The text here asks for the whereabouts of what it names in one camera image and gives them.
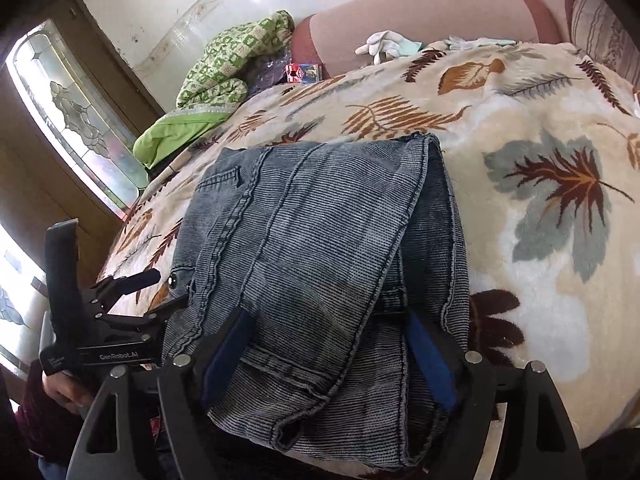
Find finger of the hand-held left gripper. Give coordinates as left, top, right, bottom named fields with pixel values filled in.
left=97, top=268, right=162, bottom=306
left=102, top=296, right=190, bottom=333

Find pink brown sofa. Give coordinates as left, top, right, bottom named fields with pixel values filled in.
left=290, top=0, right=640, bottom=86

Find leaf printed beige blanket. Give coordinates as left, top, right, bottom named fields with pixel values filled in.
left=95, top=40, right=640, bottom=471

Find green white patterned quilt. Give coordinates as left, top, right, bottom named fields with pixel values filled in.
left=177, top=10, right=296, bottom=111

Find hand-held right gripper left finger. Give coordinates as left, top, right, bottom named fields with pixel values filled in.
left=65, top=307, right=258, bottom=480

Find person's left hand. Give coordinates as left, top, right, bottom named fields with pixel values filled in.
left=42, top=371, right=94, bottom=409

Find purple plastic bag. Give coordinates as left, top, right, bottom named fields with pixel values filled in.
left=247, top=50, right=293, bottom=96

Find wooden door with patterned glass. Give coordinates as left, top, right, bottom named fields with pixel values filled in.
left=0, top=0, right=168, bottom=376

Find small colourful card box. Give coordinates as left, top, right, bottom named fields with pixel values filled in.
left=285, top=62, right=322, bottom=84

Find blue denim pants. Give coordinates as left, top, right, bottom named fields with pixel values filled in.
left=160, top=131, right=471, bottom=471

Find striped beige cushion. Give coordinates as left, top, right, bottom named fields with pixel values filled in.
left=570, top=0, right=640, bottom=91

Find lime green pillow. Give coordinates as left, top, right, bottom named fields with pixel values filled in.
left=132, top=110, right=236, bottom=171

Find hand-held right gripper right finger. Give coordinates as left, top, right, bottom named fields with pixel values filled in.
left=405, top=312, right=583, bottom=480

